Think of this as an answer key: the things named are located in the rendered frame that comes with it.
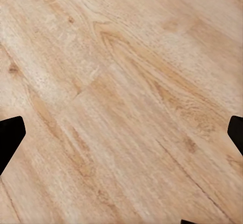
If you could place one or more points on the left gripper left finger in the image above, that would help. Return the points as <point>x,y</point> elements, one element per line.
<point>12,132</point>

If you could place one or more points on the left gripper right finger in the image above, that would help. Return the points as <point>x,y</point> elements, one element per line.
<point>235,131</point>

